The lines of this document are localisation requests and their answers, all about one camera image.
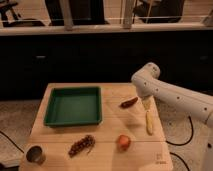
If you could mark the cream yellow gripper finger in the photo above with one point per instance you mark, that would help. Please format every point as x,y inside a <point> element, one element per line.
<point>146,102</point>

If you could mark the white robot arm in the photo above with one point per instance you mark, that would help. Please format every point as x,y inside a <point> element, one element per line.
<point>199,105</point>

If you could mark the dark red chili pepper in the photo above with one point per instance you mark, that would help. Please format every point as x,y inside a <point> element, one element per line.
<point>129,103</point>

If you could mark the green plastic tray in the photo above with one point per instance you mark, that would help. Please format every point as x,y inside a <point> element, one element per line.
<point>74,106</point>

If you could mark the yellow corn cob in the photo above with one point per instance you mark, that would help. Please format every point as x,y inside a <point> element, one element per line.
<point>149,123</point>

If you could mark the dark purple grape bunch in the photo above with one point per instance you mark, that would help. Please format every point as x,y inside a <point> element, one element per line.
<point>87,142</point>

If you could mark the small metal cup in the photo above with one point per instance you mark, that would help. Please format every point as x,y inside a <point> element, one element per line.
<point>35,154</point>

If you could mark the wooden railing post right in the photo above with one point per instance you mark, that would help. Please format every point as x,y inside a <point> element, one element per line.
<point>128,12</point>

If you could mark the wooden railing post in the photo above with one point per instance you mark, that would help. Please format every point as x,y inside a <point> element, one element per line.
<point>128,12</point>
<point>66,12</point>

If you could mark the dark cabinet with handle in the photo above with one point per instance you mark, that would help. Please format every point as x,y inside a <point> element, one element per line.
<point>28,63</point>

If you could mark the wooden railing post left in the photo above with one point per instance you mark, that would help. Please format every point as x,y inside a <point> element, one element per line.
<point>66,12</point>

